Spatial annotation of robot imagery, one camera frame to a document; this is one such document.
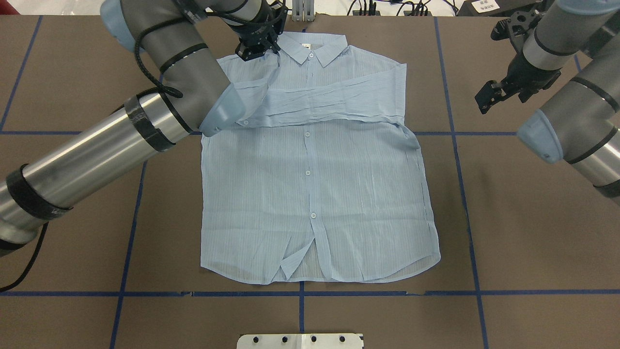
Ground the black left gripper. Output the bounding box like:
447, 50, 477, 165
233, 5, 288, 62

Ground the aluminium frame post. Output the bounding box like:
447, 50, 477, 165
291, 0, 316, 22

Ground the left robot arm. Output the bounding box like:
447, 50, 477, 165
0, 0, 287, 256

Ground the light blue button shirt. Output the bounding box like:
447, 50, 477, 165
200, 32, 441, 285

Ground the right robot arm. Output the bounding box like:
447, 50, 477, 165
475, 0, 620, 203

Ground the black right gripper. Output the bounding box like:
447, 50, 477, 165
475, 10, 561, 115

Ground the white camera mast base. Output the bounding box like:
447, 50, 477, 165
236, 333, 365, 349

